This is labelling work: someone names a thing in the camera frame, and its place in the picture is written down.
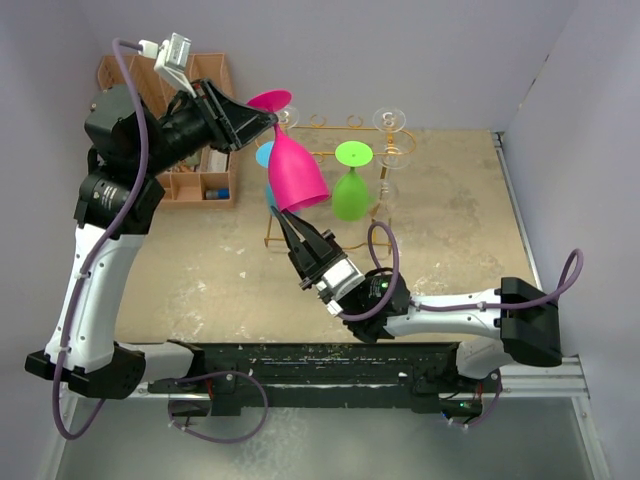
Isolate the peach plastic file organizer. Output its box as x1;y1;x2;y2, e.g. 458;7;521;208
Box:
124;53;238;209

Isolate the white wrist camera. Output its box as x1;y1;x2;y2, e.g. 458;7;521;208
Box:
137;33;196;98
315;258;365;316

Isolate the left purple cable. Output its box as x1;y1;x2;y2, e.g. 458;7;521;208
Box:
52;38;150;441

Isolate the short clear wine glass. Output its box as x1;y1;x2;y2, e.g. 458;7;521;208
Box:
369;145;411;220

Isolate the green plastic goblet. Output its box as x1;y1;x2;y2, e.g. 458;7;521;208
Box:
331;140;374;221

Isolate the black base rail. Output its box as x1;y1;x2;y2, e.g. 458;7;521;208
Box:
147;342;499;416

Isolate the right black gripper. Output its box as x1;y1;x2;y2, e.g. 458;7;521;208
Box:
272;207;347;299

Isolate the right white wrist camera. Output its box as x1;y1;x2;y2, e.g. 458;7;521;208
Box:
315;258;365;316

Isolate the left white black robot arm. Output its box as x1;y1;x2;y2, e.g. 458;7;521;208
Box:
25;79;278;399

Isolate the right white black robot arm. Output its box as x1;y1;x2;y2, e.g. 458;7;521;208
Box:
271;209;563;391

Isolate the gold wire glass rack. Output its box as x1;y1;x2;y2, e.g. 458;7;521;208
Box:
278;107;416;224

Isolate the pink plastic goblet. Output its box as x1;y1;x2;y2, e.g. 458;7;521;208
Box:
267;121;330;215

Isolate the white blue box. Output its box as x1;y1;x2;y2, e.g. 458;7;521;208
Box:
206;150;230;173

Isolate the blue plastic goblet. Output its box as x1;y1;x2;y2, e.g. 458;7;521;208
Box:
255;141;302;214

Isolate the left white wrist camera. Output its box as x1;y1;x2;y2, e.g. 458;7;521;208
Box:
137;33;196;98

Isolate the blue capped small bottle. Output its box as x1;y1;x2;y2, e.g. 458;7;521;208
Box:
204;189;230;201

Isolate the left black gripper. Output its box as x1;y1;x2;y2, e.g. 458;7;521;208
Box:
135;76;276;177

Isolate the tall clear flute glass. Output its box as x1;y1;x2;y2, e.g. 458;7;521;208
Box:
372;107;406;147

